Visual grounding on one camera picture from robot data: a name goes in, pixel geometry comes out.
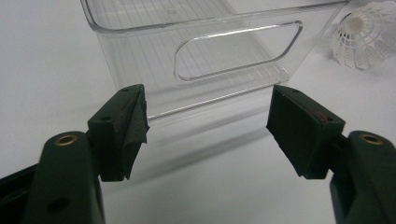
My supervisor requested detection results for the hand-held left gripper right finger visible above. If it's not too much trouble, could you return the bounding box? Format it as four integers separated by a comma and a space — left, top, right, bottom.
265, 84, 347, 180

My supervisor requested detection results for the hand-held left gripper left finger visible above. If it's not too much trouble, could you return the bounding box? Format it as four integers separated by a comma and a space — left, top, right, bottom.
87, 83, 151, 183

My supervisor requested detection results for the clear plastic container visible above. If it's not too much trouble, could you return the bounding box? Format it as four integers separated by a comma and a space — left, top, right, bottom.
79, 0, 351, 122

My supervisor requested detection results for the white shuttlecock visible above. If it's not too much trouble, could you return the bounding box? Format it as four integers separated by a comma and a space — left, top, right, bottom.
330, 0, 396, 72

